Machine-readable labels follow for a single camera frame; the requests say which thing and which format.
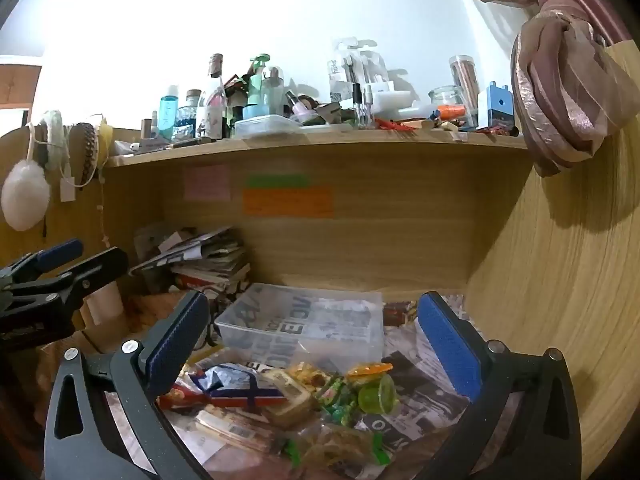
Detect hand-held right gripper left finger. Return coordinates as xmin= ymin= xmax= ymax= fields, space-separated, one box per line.
xmin=44 ymin=290 xmax=213 ymax=480

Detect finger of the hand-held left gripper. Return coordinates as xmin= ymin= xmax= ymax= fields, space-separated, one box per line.
xmin=0 ymin=239 xmax=85 ymax=283
xmin=5 ymin=246 xmax=130 ymax=307

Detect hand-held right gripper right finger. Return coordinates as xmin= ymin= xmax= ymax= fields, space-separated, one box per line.
xmin=416 ymin=291 xmax=583 ymax=480

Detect red snack packet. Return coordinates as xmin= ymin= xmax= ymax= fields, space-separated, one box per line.
xmin=159 ymin=380 xmax=211 ymax=411

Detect blue white snack packet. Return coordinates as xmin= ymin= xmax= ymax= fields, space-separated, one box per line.
xmin=192 ymin=364 xmax=293 ymax=413

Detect orange lid jelly cup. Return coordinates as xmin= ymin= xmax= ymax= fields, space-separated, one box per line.
xmin=346 ymin=361 xmax=393 ymax=382

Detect green jelly cup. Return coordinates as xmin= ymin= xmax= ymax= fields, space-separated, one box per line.
xmin=357 ymin=374 xmax=398 ymax=415

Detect beige barcode snack packet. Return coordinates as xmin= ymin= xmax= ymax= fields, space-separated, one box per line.
xmin=194 ymin=407 xmax=291 ymax=456

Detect green candy packet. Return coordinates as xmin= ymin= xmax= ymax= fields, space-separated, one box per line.
xmin=317 ymin=377 xmax=362 ymax=426

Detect brown cracker packet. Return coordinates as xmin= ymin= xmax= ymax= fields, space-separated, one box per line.
xmin=261 ymin=369 xmax=321 ymax=428

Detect clear plastic container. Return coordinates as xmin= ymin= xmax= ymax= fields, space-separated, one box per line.
xmin=215 ymin=282 xmax=386 ymax=367

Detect clear cookie packet green ends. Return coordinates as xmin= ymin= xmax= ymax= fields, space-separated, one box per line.
xmin=287 ymin=425 xmax=392 ymax=478

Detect newspaper sheet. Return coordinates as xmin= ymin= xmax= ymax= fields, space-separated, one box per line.
xmin=165 ymin=295 xmax=481 ymax=480

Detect white fluffy puff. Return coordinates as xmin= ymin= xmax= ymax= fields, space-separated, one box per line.
xmin=1 ymin=160 xmax=51 ymax=232

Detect stack of books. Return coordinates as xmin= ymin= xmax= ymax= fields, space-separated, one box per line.
xmin=129 ymin=226 xmax=253 ymax=306

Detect brown hair brush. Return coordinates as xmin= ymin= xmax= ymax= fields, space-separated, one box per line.
xmin=67 ymin=122 xmax=101 ymax=186

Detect white knitted cloth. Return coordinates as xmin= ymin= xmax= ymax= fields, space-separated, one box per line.
xmin=37 ymin=110 xmax=68 ymax=161

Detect pink sticky note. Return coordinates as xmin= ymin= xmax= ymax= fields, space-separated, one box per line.
xmin=183 ymin=164 xmax=232 ymax=202

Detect wooden shelf unit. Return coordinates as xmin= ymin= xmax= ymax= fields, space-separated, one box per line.
xmin=0 ymin=122 xmax=640 ymax=480

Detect blue liquid bottle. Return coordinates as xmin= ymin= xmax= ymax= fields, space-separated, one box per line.
xmin=159 ymin=85 xmax=181 ymax=138

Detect clear jar blue liquid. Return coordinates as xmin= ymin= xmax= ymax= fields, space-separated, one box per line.
xmin=172 ymin=90 xmax=203 ymax=142

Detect orange sticky note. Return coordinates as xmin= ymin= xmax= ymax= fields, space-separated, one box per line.
xmin=243 ymin=186 xmax=334 ymax=219

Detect green sticky note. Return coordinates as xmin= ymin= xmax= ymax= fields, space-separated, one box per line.
xmin=246 ymin=175 xmax=308 ymax=188

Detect cork top clear bottle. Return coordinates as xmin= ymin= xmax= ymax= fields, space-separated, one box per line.
xmin=197 ymin=54 xmax=226 ymax=140

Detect clear lidded box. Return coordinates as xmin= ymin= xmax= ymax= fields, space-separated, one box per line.
xmin=234 ymin=115 xmax=301 ymax=140

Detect green pump bottle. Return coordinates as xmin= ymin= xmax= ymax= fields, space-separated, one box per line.
xmin=247 ymin=54 xmax=273 ymax=106

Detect glass jar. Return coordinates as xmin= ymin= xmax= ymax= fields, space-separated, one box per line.
xmin=429 ymin=86 xmax=473 ymax=126

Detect blue white box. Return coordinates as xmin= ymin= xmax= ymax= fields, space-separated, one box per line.
xmin=477 ymin=81 xmax=516 ymax=128

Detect pale green flask bottle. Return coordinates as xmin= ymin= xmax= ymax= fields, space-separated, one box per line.
xmin=262 ymin=66 xmax=286 ymax=116

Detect small glass spray bottle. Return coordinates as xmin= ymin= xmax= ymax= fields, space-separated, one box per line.
xmin=352 ymin=82 xmax=376 ymax=128

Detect tall clear canister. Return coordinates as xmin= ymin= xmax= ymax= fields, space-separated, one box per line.
xmin=448 ymin=55 xmax=476 ymax=106

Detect pink tied curtain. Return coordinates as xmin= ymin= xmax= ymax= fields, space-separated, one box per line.
xmin=422 ymin=0 xmax=640 ymax=178

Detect clear blister packaging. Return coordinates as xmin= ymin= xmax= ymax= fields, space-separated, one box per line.
xmin=327 ymin=37 xmax=388 ymax=103

